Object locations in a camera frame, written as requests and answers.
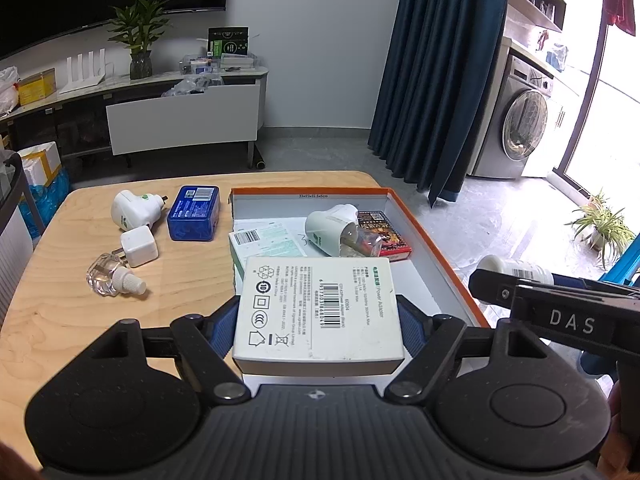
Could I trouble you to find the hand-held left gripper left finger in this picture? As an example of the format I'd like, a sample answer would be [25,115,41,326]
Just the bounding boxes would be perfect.
[87,296,252,404]

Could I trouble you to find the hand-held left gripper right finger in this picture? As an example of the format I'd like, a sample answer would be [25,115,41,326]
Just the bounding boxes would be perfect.
[385,296,551,404]

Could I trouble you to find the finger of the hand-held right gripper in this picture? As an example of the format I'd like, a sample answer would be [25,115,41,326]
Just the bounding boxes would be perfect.
[467,269,519,311]

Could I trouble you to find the white round bottle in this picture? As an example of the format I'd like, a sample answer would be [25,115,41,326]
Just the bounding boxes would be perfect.
[477,254,555,287]

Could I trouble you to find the orange cardboard box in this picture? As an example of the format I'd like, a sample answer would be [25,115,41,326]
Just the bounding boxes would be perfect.
[229,186,493,330]

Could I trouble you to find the white adapter box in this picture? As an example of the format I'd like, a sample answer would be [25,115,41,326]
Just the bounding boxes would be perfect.
[232,255,406,377]

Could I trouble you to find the teal bandage box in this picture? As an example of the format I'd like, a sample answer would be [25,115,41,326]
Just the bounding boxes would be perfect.
[228,220,307,295]

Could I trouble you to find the red and blue card box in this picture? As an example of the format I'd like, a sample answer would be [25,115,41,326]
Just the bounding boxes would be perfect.
[356,209,414,263]

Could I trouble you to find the white cube charger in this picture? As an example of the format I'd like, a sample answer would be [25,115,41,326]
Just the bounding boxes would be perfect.
[119,225,159,269]

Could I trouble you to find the clear bottle with white cap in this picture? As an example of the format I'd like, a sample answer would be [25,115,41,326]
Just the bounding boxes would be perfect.
[87,252,149,299]

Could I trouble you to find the white plug-in heater with bottle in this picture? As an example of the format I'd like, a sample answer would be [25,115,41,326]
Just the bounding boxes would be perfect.
[304,203,374,257]

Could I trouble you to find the person's right hand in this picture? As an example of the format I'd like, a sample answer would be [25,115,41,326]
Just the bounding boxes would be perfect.
[597,380,640,480]

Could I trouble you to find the potted spider plant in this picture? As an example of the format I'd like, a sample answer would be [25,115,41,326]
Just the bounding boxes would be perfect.
[564,191,637,272]

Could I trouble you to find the silver washing machine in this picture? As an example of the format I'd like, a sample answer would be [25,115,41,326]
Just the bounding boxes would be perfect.
[472,51,559,180]

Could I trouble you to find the television cabinet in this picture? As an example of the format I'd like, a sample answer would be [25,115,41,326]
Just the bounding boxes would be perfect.
[0,66,269,170]

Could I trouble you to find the blue plastic bag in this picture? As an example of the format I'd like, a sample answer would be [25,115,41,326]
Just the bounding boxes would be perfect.
[19,167,72,240]

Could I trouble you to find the blue curtain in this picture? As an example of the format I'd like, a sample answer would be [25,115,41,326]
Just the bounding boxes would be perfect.
[368,0,517,209]

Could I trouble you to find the dark curved counter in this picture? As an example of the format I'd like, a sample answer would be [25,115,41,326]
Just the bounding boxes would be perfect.
[0,151,37,323]

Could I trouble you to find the white and yellow carton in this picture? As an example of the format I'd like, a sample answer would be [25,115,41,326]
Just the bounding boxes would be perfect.
[17,140,64,187]

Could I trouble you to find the pile of small clutter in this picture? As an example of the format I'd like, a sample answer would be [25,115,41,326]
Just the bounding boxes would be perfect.
[161,52,261,98]

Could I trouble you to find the black and green box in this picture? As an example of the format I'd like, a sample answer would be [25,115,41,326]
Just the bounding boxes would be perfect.
[208,26,250,58]

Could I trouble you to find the white router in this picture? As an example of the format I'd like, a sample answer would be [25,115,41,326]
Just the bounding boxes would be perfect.
[59,48,109,94]

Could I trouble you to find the yellow box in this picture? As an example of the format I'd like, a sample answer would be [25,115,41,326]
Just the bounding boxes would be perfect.
[17,68,56,106]

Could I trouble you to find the potted plant in glass vase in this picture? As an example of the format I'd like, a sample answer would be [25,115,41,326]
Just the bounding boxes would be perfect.
[107,0,184,81]

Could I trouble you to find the white plastic bag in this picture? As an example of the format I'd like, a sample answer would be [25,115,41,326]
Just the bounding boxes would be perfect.
[0,66,21,114]

